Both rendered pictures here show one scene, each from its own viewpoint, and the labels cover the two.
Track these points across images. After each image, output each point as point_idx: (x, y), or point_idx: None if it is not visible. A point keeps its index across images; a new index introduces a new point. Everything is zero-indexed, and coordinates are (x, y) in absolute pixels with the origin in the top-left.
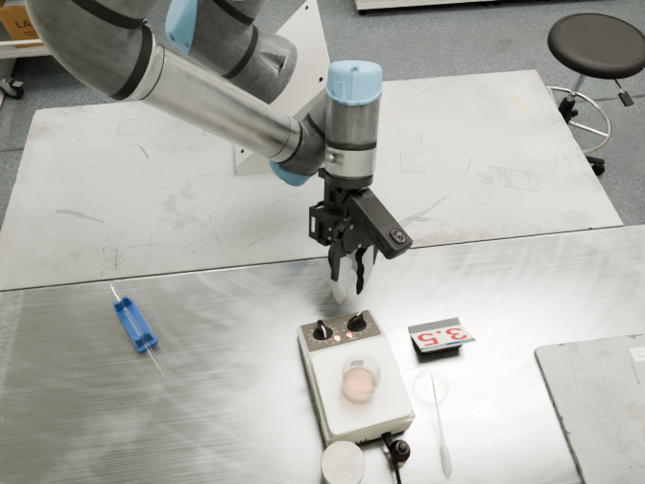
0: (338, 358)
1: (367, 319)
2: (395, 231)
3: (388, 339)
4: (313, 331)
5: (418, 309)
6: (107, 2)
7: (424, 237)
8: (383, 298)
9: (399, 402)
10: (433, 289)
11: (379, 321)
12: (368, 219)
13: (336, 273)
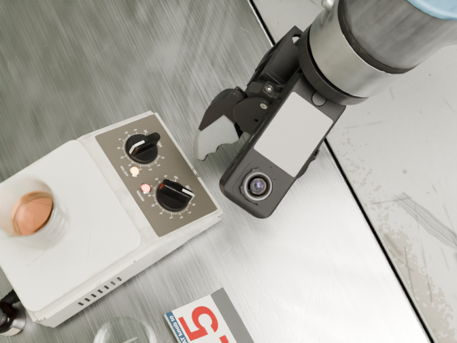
0: (83, 178)
1: (192, 211)
2: (263, 179)
3: (153, 250)
4: (141, 134)
5: (262, 297)
6: None
7: (420, 275)
8: (264, 233)
9: (39, 289)
10: (312, 316)
11: (219, 239)
12: (265, 122)
13: (204, 120)
